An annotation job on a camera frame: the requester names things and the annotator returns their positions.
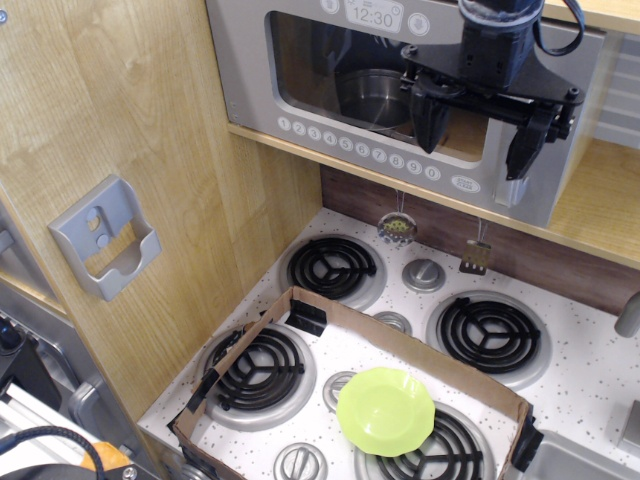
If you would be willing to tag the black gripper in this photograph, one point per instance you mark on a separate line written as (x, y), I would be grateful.
(495, 73)

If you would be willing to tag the grey toy microwave door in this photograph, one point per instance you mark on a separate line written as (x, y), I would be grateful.
(277, 61)

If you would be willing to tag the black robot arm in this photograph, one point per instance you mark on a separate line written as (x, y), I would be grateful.
(511, 14)

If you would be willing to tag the stainless steel pot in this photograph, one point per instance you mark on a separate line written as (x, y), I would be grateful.
(376, 100)

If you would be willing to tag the hanging small spatula toy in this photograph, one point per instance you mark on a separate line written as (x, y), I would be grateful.
(476, 254)

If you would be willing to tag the hanging round strainer toy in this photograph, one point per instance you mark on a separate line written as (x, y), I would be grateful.
(397, 227)

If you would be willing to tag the grey back stove knob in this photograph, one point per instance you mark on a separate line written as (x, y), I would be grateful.
(423, 276)

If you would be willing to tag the grey stove knob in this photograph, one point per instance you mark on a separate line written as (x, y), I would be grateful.
(300, 461)
(332, 388)
(423, 276)

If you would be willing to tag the back left black burner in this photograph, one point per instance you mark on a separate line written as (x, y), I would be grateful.
(339, 267)

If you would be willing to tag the black burner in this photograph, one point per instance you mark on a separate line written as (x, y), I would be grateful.
(339, 267)
(493, 333)
(456, 449)
(267, 385)

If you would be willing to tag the back right black burner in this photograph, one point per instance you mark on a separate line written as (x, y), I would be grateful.
(493, 333)

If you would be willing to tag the grey centre small knob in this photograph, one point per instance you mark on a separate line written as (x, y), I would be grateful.
(394, 320)

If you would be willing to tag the grey sink faucet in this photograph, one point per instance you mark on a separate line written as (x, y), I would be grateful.
(627, 324)

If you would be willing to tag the green plastic plate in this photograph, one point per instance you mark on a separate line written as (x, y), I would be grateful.
(385, 412)

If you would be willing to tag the grey middle stove knob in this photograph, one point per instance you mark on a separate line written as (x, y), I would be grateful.
(332, 388)

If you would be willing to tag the front right black burner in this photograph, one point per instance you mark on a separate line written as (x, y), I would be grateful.
(456, 449)

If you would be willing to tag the front left black burner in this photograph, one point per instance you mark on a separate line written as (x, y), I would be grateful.
(267, 385)

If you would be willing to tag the grey front stove knob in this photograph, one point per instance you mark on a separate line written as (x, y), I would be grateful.
(300, 461)

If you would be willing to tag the orange object bottom left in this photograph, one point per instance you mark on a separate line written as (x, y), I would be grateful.
(111, 458)

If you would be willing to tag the brown cardboard frame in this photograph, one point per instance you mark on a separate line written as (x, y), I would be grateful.
(341, 339)

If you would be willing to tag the grey wall phone holder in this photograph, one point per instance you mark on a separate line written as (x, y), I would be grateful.
(93, 223)

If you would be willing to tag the grey oven door handle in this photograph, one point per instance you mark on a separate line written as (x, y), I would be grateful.
(87, 409)

